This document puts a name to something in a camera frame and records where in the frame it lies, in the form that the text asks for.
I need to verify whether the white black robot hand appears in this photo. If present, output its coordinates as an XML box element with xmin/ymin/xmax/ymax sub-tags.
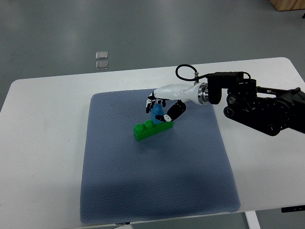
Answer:
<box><xmin>146</xmin><ymin>83</ymin><xmax>209</xmax><ymax>122</ymax></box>

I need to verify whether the blue toy block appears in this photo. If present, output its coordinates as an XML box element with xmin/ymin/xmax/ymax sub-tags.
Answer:
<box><xmin>151</xmin><ymin>104</ymin><xmax>164</xmax><ymax>125</ymax></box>

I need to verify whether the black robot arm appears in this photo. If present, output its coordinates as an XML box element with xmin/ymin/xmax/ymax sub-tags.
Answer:
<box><xmin>206</xmin><ymin>72</ymin><xmax>305</xmax><ymax>136</ymax></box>

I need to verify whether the green four-stud toy block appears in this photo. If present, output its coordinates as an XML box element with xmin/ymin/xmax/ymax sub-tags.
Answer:
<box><xmin>133</xmin><ymin>120</ymin><xmax>174</xmax><ymax>141</ymax></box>

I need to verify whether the blue-grey textured mat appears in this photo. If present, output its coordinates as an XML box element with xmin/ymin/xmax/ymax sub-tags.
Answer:
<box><xmin>80</xmin><ymin>90</ymin><xmax>240</xmax><ymax>224</ymax></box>

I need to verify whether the upper metal floor plate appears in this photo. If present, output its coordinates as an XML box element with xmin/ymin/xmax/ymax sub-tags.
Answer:
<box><xmin>95</xmin><ymin>51</ymin><xmax>108</xmax><ymax>60</ymax></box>

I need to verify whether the wooden furniture corner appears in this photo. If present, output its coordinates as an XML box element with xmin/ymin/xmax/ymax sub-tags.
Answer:
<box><xmin>269</xmin><ymin>0</ymin><xmax>305</xmax><ymax>11</ymax></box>

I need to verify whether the white table leg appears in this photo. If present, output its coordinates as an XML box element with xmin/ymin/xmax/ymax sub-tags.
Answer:
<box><xmin>244</xmin><ymin>211</ymin><xmax>261</xmax><ymax>229</ymax></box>

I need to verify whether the black table control panel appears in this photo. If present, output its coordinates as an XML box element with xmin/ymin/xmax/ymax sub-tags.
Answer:
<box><xmin>281</xmin><ymin>205</ymin><xmax>305</xmax><ymax>213</ymax></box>

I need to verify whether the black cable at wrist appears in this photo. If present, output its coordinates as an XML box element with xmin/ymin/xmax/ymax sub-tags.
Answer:
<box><xmin>175</xmin><ymin>64</ymin><xmax>208</xmax><ymax>84</ymax></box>

